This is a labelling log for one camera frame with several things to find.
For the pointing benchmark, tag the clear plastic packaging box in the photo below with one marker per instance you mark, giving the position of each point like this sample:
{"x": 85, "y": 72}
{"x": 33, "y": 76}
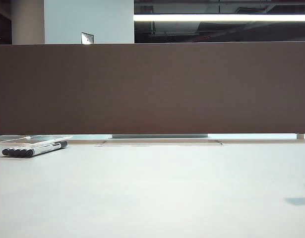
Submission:
{"x": 50, "y": 137}

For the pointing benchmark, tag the brown desk divider panel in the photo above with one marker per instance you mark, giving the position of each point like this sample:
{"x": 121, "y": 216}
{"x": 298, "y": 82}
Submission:
{"x": 152, "y": 86}

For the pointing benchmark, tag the white ceiling light strip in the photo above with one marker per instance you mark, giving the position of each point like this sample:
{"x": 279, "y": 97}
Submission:
{"x": 216, "y": 17}

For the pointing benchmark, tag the white divider foot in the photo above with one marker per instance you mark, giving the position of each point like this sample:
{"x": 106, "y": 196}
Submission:
{"x": 301, "y": 136}

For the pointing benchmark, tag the beige round column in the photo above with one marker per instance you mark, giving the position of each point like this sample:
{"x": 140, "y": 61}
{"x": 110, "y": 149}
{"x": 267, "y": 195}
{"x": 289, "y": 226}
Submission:
{"x": 28, "y": 22}

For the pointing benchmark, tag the grey metal divider bracket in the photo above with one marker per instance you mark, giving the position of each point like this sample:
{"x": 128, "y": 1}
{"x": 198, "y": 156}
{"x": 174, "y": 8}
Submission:
{"x": 159, "y": 136}

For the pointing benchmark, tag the metal wall plate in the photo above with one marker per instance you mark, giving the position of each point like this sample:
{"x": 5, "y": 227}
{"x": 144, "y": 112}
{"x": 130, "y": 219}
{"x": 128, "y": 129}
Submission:
{"x": 87, "y": 38}

